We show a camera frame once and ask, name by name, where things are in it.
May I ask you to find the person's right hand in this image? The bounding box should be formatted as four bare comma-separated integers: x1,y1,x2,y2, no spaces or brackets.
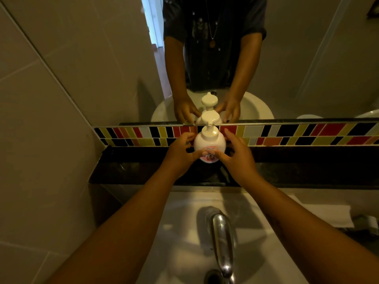
207,128,258,187

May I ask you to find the person's left hand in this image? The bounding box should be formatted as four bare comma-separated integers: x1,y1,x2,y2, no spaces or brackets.
161,132,208,180

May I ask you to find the white pump soap bottle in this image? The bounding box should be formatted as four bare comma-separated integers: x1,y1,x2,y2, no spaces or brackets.
194,111,227,164

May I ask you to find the person's right forearm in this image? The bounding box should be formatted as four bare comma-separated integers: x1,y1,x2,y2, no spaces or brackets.
242,174,379,284

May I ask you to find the person's left forearm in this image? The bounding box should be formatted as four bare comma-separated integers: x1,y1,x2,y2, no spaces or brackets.
44,166,179,284

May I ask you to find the chrome faucet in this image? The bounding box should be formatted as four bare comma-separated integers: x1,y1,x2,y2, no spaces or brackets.
204,206,238,284

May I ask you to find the black stone ledge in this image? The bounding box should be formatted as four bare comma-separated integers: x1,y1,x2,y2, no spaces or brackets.
88,146,379,190

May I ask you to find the white ceramic sink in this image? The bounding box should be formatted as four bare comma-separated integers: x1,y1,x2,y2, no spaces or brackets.
136,191,310,284

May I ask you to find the white folded towel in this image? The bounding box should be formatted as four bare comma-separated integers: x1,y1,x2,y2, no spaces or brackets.
288,194,355,229

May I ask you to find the wall mirror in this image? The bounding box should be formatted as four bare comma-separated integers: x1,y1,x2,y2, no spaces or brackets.
0,0,379,126

